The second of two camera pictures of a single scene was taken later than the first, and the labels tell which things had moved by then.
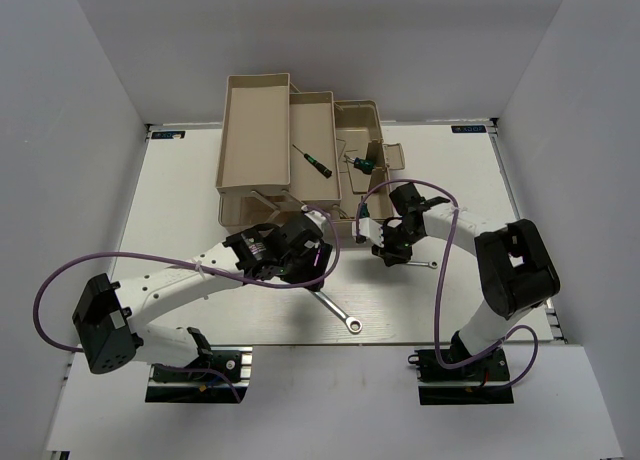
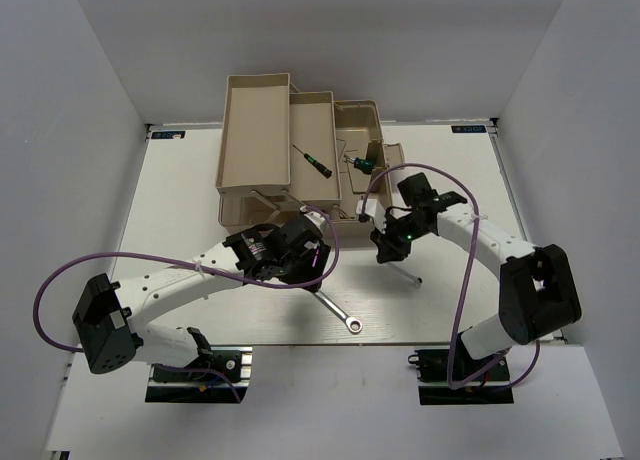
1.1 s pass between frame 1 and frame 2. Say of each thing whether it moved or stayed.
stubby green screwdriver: stayed
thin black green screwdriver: stayed
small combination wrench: moved
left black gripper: stayed
